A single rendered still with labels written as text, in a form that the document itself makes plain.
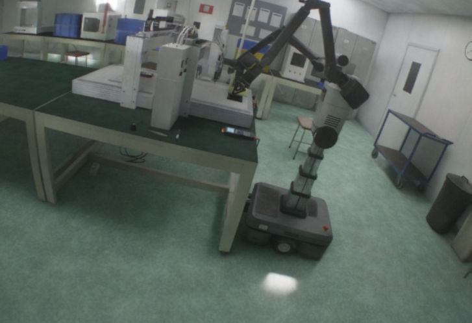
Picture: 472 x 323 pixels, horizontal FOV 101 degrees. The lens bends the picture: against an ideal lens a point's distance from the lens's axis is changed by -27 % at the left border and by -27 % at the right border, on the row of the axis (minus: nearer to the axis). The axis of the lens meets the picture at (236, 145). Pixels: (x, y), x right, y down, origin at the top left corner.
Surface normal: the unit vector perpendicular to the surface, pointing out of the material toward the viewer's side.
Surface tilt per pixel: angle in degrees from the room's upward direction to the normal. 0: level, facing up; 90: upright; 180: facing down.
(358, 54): 90
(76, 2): 90
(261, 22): 90
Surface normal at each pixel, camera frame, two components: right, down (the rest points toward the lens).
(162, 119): -0.04, 0.43
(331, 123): -0.21, 0.55
